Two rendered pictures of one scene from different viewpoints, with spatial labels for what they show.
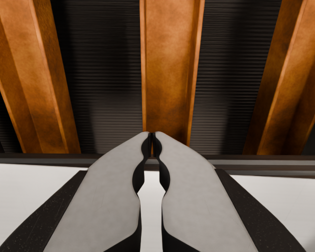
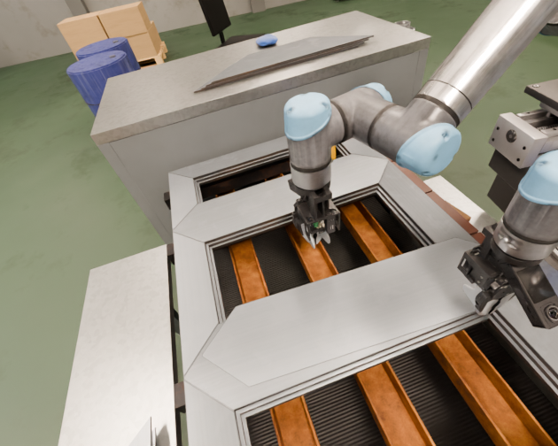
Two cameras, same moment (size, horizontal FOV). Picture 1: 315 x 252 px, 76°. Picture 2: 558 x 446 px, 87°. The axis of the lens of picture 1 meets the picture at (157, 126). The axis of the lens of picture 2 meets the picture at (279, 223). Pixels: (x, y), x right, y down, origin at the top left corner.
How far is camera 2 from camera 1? 0.70 m
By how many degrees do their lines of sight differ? 72
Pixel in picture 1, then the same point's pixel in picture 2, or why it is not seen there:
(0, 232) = (261, 349)
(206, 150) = (406, 368)
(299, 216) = (414, 274)
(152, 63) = not seen: hidden behind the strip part
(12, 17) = (249, 292)
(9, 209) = (267, 326)
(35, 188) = (280, 305)
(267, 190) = (383, 267)
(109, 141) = (313, 395)
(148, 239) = (348, 322)
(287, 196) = (395, 267)
